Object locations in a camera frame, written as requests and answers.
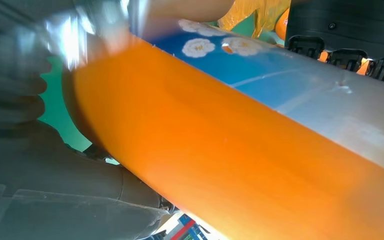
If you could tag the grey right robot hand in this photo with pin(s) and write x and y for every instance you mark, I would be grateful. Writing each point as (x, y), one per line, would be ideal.
(46, 198)

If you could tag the blue and red rack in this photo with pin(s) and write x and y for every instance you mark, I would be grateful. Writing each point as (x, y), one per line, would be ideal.
(187, 230)

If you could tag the yellow taped plastic sheet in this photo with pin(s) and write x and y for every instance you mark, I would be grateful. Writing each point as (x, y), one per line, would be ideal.
(245, 13)

